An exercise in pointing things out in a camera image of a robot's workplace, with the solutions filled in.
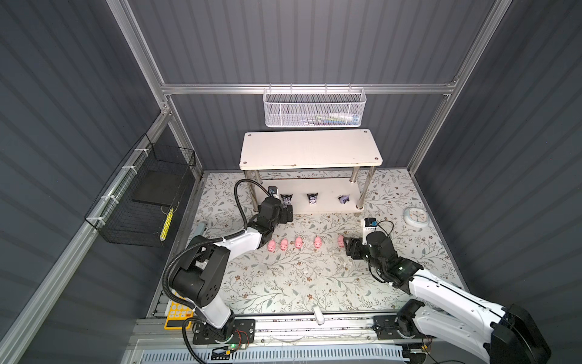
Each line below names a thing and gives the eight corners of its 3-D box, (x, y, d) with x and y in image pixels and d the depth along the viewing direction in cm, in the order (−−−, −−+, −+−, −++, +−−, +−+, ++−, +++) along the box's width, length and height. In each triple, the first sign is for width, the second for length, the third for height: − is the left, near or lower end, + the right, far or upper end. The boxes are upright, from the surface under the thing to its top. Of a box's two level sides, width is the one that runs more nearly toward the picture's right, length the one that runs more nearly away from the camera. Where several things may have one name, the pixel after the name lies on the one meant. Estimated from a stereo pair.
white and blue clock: (406, 227, 101) (409, 222, 98) (400, 212, 106) (403, 207, 104) (428, 227, 101) (432, 222, 98) (421, 212, 106) (425, 207, 103)
